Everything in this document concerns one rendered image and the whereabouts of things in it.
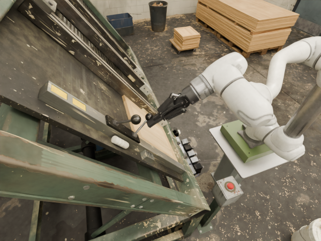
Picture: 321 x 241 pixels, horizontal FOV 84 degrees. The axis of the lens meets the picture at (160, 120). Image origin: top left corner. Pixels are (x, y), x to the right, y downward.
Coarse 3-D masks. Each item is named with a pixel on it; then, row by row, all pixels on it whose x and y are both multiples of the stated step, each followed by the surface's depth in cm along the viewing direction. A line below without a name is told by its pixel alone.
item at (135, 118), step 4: (132, 116) 63; (136, 116) 62; (112, 120) 68; (124, 120) 66; (128, 120) 65; (132, 120) 62; (136, 120) 62; (140, 120) 63; (116, 124) 68; (136, 124) 63
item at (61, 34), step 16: (32, 0) 66; (48, 0) 69; (32, 16) 69; (48, 16) 71; (48, 32) 75; (64, 32) 76; (64, 48) 81; (80, 48) 83; (96, 64) 91; (112, 80) 101; (128, 96) 112
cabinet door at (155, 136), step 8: (128, 104) 106; (128, 112) 100; (136, 112) 111; (144, 112) 125; (144, 120) 115; (136, 128) 94; (144, 128) 106; (152, 128) 120; (160, 128) 138; (144, 136) 98; (152, 136) 110; (160, 136) 126; (152, 144) 101; (160, 144) 114; (168, 144) 129; (168, 152) 119; (176, 160) 123
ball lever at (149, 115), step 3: (147, 114) 77; (150, 114) 76; (147, 117) 76; (150, 117) 76; (147, 120) 77; (144, 123) 77; (141, 126) 77; (138, 129) 77; (132, 132) 77; (135, 132) 77; (132, 135) 76; (135, 135) 77
